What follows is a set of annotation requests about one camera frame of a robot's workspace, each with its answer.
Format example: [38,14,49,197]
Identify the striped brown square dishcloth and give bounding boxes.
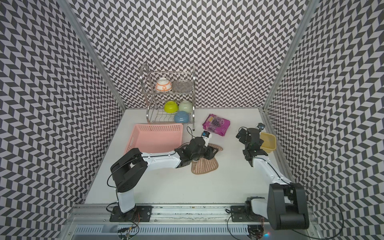
[191,157,219,175]

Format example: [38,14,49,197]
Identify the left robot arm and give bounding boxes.
[109,137,222,214]

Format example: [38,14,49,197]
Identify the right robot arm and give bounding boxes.
[236,124,310,230]

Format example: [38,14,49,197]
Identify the yellow plastic tray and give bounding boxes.
[260,132,277,154]

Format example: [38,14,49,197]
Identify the magenta snack bag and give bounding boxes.
[203,114,231,137]

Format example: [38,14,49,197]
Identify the blue bowl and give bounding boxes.
[174,111,190,124]

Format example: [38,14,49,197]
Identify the pale green bowl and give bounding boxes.
[179,100,193,114]

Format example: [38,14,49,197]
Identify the pink perforated plastic basket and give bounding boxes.
[125,124,184,153]

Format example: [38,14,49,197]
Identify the lime green bowl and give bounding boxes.
[164,101,179,114]

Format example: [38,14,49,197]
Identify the metal two-tier dish rack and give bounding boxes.
[139,64,197,130]

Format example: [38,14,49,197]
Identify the clear glass plate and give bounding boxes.
[172,80,194,93]

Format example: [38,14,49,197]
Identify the white orange patterned bowl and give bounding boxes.
[155,78,172,92]

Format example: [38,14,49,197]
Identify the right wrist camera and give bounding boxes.
[257,123,266,132]

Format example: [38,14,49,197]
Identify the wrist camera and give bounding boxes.
[257,123,266,132]
[201,131,212,141]

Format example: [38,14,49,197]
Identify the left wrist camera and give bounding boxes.
[201,131,212,141]

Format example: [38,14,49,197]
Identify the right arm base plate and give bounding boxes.
[226,206,269,223]

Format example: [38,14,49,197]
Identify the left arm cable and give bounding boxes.
[105,167,142,239]

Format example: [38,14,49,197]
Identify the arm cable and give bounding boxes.
[105,167,142,239]
[287,182,345,240]

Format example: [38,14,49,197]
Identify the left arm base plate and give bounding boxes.
[110,205,153,223]

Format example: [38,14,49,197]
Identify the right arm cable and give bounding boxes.
[287,182,345,240]

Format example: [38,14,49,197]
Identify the aluminium front rail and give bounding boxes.
[64,203,319,226]

